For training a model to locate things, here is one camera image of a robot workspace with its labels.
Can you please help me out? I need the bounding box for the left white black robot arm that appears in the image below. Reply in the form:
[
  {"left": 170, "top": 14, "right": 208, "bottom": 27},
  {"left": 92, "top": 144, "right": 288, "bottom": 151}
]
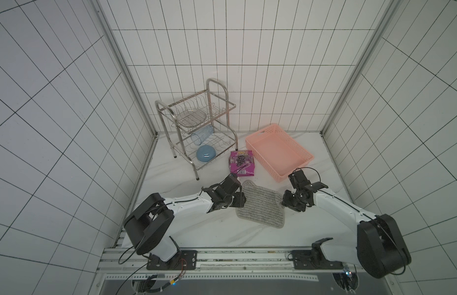
[{"left": 123, "top": 188, "right": 247, "bottom": 262}]

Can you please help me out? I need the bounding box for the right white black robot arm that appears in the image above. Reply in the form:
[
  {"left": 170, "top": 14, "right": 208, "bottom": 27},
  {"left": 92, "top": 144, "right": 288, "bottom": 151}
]
[{"left": 282, "top": 182, "right": 412, "bottom": 279}]

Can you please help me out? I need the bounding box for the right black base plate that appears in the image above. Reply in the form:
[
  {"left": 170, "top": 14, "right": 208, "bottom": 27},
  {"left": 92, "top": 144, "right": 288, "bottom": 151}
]
[{"left": 287, "top": 250, "right": 343, "bottom": 270}]

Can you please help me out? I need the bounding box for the clear blue plastic cup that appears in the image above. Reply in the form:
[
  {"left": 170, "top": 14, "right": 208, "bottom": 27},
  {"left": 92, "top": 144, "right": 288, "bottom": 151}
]
[{"left": 190, "top": 124, "right": 214, "bottom": 146}]

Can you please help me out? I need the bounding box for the purple snack packet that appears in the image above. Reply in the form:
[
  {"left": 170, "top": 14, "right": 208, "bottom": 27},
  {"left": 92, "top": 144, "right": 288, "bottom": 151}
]
[{"left": 228, "top": 150, "right": 255, "bottom": 177}]

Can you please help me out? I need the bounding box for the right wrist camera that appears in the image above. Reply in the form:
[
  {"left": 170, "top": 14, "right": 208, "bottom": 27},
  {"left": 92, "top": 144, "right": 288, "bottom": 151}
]
[{"left": 288, "top": 169, "right": 311, "bottom": 190}]

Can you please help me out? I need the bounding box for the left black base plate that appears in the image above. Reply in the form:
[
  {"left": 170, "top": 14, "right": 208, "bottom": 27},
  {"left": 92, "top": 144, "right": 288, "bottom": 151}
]
[{"left": 146, "top": 250, "right": 198, "bottom": 270}]

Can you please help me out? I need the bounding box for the metal two-tier dish rack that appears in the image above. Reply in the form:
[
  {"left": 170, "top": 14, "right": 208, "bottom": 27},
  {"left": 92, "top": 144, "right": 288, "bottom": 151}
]
[{"left": 154, "top": 78, "right": 239, "bottom": 181}]

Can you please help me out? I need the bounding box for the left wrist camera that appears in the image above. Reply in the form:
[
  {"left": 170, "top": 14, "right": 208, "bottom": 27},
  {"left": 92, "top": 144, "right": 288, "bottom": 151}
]
[{"left": 221, "top": 173, "right": 242, "bottom": 195}]

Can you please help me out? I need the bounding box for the grey striped square dishcloth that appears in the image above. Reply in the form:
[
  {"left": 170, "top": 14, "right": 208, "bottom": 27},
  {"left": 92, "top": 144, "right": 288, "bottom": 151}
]
[{"left": 236, "top": 180, "right": 285, "bottom": 229}]

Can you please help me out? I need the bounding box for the aluminium mounting rail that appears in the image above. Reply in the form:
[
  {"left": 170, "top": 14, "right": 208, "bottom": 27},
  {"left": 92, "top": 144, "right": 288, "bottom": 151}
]
[{"left": 98, "top": 247, "right": 366, "bottom": 279}]

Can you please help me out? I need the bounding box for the round metal strainer plate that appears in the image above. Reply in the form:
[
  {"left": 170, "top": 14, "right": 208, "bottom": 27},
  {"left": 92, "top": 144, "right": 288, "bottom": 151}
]
[{"left": 176, "top": 109, "right": 207, "bottom": 129}]

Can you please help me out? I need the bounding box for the pink plastic basket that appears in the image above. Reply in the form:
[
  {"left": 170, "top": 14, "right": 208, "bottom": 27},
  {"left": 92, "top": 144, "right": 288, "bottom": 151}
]
[{"left": 245, "top": 124, "right": 314, "bottom": 183}]

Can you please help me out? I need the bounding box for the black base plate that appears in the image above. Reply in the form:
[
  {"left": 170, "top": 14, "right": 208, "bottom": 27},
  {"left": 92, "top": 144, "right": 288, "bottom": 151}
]
[
  {"left": 287, "top": 250, "right": 343, "bottom": 270},
  {"left": 146, "top": 250, "right": 198, "bottom": 270}
]

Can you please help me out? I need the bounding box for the blue bowl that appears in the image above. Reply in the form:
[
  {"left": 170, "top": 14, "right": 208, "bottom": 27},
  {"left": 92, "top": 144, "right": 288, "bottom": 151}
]
[{"left": 196, "top": 145, "right": 217, "bottom": 163}]

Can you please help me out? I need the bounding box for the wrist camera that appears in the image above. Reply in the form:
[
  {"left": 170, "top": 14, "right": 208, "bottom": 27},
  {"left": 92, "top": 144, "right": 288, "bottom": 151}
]
[
  {"left": 221, "top": 173, "right": 242, "bottom": 195},
  {"left": 288, "top": 169, "right": 311, "bottom": 190}
]

